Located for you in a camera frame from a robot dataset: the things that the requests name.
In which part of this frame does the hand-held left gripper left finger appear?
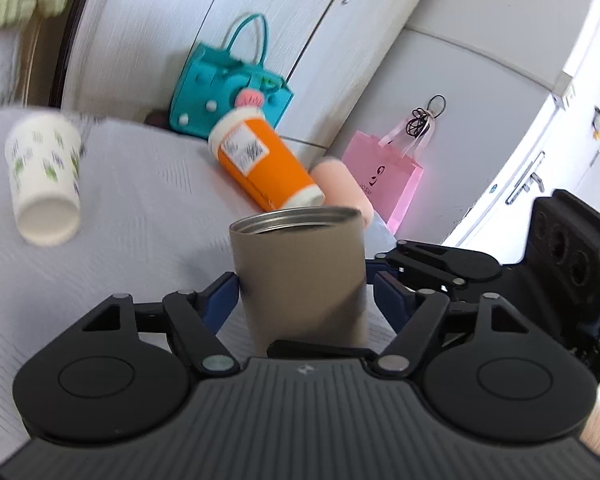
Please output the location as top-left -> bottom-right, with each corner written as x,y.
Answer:
82,271 -> 241,376

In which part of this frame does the silver door lever handle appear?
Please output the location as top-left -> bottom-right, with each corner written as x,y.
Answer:
505,152 -> 548,206

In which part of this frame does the white paper cup green print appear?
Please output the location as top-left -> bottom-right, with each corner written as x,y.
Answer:
4,111 -> 83,247

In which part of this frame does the orange cup with white lid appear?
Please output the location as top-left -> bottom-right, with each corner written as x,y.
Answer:
207,108 -> 326,212

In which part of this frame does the black hair tie ornament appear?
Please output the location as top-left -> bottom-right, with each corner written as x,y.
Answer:
405,94 -> 448,138

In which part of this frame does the brown cardboard tube can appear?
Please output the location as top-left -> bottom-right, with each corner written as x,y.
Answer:
229,206 -> 368,358

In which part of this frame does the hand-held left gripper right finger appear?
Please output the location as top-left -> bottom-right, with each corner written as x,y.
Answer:
372,270 -> 531,376

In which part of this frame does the teal handbag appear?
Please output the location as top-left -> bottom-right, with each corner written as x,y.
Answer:
168,12 -> 295,140

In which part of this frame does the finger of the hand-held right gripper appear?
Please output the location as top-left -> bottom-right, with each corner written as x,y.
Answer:
374,240 -> 504,286

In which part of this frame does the pink gift bag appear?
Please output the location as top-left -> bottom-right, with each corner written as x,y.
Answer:
341,122 -> 425,235

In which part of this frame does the peach cylindrical roll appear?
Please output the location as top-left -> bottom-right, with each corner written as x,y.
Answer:
310,157 -> 373,226

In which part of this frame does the pink fluffy bag charm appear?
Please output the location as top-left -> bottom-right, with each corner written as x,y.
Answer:
235,87 -> 267,109

